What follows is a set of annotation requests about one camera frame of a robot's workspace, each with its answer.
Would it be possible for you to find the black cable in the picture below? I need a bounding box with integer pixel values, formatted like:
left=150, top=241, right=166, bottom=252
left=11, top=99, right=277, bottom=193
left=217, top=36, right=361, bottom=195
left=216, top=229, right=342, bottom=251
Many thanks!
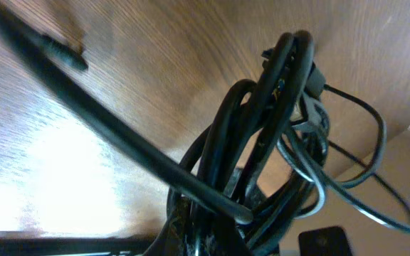
left=0, top=1, right=254, bottom=225
left=142, top=30, right=410, bottom=256

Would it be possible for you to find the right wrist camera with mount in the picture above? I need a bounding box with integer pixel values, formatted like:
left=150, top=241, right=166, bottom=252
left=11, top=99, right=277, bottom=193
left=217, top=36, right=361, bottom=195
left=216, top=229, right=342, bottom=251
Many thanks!
left=298, top=226, right=353, bottom=256

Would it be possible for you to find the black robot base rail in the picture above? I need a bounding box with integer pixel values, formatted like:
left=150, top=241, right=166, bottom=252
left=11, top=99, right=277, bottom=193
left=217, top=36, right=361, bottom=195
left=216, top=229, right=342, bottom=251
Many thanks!
left=0, top=235, right=155, bottom=255

